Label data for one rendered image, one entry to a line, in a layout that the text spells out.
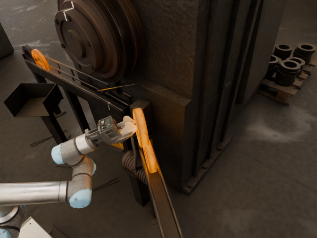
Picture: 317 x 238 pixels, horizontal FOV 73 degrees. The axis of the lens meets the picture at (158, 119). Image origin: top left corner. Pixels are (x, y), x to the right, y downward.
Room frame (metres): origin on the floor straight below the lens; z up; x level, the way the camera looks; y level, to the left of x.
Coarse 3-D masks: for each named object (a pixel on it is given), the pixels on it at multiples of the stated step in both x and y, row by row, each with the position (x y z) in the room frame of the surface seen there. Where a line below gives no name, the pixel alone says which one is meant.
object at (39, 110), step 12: (24, 84) 1.28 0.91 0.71; (36, 84) 1.26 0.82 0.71; (48, 84) 1.25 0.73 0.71; (12, 96) 1.16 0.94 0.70; (24, 96) 1.24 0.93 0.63; (36, 96) 1.27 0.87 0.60; (48, 96) 1.11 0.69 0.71; (60, 96) 1.22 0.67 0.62; (12, 108) 1.11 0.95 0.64; (24, 108) 1.17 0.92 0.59; (36, 108) 1.14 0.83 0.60; (48, 108) 1.06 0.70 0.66; (48, 120) 1.13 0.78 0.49; (60, 132) 1.16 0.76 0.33
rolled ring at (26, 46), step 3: (24, 45) 1.77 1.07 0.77; (27, 45) 1.77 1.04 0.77; (24, 48) 1.77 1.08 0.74; (27, 48) 1.73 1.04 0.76; (30, 48) 1.74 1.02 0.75; (24, 51) 1.80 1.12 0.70; (27, 51) 1.81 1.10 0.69; (30, 51) 1.71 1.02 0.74; (27, 54) 1.81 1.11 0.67; (30, 54) 1.72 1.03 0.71; (27, 57) 1.80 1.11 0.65; (30, 57) 1.81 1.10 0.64; (30, 60) 1.78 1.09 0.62; (33, 60) 1.71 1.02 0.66
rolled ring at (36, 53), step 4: (32, 52) 1.66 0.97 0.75; (36, 52) 1.61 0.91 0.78; (40, 52) 1.61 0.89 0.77; (36, 56) 1.68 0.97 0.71; (40, 56) 1.59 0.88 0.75; (36, 60) 1.67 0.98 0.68; (44, 60) 1.58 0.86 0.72; (40, 64) 1.66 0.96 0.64; (44, 64) 1.57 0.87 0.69; (48, 64) 1.59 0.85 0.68; (48, 68) 1.59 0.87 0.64
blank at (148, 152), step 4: (144, 148) 0.60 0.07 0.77; (148, 148) 0.59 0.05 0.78; (152, 148) 0.59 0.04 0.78; (144, 152) 0.63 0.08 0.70; (148, 152) 0.57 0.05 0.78; (152, 152) 0.57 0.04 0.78; (148, 156) 0.55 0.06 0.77; (152, 156) 0.56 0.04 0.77; (148, 160) 0.54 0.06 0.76; (152, 160) 0.54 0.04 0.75; (148, 164) 0.55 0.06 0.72; (152, 164) 0.53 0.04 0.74; (156, 164) 0.54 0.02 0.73; (148, 168) 0.57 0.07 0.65; (152, 168) 0.53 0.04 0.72; (156, 168) 0.53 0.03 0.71; (152, 172) 0.53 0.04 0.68
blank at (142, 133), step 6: (138, 108) 0.64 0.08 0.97; (138, 114) 0.59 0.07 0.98; (138, 120) 0.57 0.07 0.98; (144, 120) 0.57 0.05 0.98; (138, 126) 0.55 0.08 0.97; (144, 126) 0.55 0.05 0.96; (138, 132) 0.55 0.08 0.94; (144, 132) 0.54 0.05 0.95; (138, 138) 0.57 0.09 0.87; (144, 138) 0.53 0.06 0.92; (144, 144) 0.52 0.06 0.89
